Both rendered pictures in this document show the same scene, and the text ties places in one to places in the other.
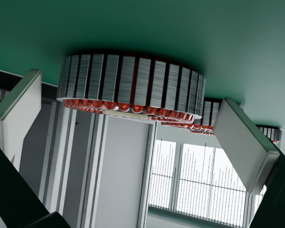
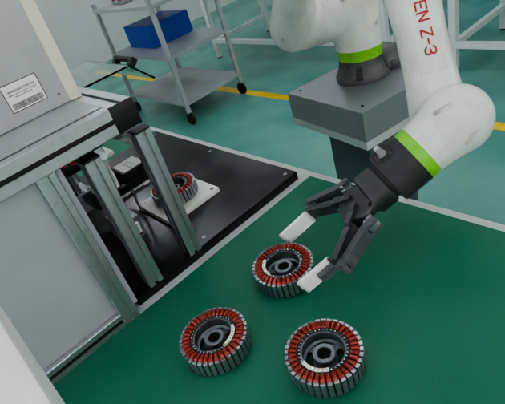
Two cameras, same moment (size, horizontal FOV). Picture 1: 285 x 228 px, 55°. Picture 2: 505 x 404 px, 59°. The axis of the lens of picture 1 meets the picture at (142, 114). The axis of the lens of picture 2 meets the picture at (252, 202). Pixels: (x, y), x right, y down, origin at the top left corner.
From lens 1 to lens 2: 85 cm
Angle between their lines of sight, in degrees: 95
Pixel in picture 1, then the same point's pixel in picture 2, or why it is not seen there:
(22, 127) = (298, 224)
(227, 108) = (312, 284)
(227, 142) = (312, 273)
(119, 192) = (14, 285)
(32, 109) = (292, 232)
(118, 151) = (62, 313)
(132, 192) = not seen: outside the picture
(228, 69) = (317, 291)
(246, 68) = (324, 292)
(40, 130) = not seen: hidden behind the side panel
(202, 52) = not seen: hidden behind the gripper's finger
